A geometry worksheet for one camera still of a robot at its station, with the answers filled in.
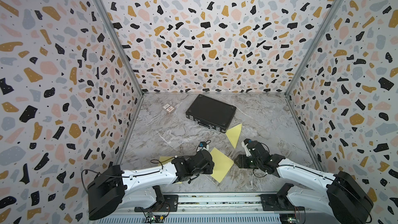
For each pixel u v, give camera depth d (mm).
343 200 415
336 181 457
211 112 1084
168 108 1101
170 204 735
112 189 404
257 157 662
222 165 824
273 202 733
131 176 447
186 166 601
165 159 601
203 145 746
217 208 732
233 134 978
